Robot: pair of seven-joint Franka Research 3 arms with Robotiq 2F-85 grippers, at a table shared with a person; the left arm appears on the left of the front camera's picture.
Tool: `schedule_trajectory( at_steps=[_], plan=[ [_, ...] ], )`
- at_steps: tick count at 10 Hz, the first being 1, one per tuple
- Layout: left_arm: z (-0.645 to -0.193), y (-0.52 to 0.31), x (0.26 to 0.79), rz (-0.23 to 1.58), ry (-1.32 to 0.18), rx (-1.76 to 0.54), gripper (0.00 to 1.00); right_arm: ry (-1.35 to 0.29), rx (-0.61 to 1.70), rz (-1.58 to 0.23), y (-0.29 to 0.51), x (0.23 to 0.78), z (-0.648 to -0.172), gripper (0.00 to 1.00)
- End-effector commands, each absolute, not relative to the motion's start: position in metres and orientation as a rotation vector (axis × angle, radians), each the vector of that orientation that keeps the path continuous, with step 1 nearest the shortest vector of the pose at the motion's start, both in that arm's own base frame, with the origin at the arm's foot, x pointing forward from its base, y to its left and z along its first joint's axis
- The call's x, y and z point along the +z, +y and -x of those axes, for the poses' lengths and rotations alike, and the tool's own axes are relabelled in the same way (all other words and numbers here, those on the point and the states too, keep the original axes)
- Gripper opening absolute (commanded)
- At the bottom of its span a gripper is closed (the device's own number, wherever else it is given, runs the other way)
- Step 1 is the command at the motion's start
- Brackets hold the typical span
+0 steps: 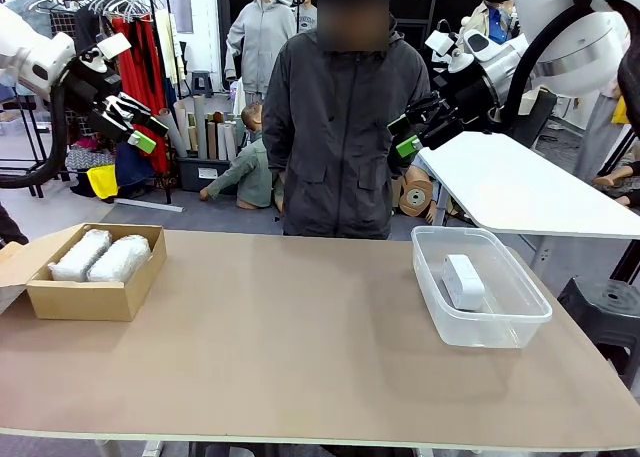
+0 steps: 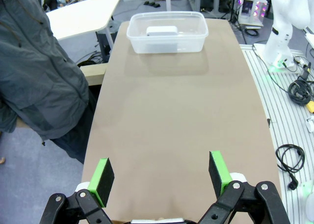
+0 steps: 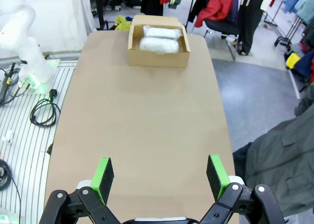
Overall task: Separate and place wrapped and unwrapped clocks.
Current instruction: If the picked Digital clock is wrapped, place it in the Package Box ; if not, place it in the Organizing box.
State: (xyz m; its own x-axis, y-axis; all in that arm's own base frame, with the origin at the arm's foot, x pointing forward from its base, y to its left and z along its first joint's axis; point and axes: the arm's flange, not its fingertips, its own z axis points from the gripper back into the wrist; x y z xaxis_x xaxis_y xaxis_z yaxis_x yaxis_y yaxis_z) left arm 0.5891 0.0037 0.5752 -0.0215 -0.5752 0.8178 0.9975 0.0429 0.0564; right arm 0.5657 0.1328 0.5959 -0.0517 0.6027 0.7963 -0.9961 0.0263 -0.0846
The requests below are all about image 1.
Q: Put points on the grey leaning tube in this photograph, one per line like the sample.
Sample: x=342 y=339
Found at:
x=175 y=139

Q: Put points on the blue denim garment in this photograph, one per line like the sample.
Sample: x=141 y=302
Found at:
x=35 y=7

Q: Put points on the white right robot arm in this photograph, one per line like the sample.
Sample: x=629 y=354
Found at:
x=575 y=27

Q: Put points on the person in grey hoodie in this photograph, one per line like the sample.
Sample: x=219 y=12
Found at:
x=260 y=37

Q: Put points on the brown paper roll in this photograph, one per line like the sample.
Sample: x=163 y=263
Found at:
x=212 y=142

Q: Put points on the white paper roll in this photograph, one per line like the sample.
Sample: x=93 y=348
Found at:
x=222 y=144
x=231 y=142

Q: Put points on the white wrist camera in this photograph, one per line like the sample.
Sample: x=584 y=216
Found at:
x=114 y=46
x=441 y=41

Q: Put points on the brown cardboard spool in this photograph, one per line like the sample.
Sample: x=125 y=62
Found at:
x=415 y=194

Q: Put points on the black hanging garment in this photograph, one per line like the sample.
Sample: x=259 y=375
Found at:
x=87 y=32

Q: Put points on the bulky bubble-wrapped clock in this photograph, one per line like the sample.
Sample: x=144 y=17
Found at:
x=120 y=259

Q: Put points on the mannequin with beige coat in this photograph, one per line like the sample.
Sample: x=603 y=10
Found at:
x=485 y=17

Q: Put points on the red dress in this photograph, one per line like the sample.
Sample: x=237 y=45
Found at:
x=137 y=77

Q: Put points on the right forearm in dark sleeve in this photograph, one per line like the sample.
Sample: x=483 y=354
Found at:
x=272 y=142

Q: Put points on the child mannequin in green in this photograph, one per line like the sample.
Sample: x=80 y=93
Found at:
x=250 y=172

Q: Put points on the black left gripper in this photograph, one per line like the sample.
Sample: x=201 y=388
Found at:
x=95 y=102

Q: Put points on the white side table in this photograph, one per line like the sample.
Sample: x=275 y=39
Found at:
x=525 y=192

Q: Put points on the small grey stool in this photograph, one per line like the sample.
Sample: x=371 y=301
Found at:
x=201 y=79

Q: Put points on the yellow cloth bag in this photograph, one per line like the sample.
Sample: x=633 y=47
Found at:
x=102 y=182

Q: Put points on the dark storage bin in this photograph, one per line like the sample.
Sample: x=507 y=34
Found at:
x=192 y=174

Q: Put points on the white unwrapped digital clock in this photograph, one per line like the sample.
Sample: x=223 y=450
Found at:
x=462 y=282

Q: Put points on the mannequin limb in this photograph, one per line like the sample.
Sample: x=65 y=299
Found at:
x=612 y=179

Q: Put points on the clear plastic bin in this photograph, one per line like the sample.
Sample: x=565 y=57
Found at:
x=495 y=332

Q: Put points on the brown cardboard box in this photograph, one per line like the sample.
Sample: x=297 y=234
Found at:
x=80 y=297

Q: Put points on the metal bar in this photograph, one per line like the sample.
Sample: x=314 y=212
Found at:
x=150 y=205

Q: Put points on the beige paper roll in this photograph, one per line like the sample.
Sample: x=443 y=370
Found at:
x=186 y=127

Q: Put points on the grey tall paper roll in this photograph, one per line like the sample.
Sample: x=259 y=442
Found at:
x=201 y=127

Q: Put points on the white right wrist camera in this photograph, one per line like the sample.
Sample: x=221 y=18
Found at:
x=441 y=41

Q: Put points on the person in dark jacket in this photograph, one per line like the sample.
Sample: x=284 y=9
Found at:
x=340 y=127

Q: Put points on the black plastic stool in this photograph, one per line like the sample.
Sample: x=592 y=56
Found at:
x=610 y=307

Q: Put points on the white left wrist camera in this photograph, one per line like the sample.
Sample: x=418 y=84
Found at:
x=114 y=46

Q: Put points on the person in grey print shirt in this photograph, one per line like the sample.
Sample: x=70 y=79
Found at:
x=306 y=16

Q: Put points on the cream hanging garment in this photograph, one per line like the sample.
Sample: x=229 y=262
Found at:
x=164 y=42

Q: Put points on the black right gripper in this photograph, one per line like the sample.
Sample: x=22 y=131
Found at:
x=467 y=102

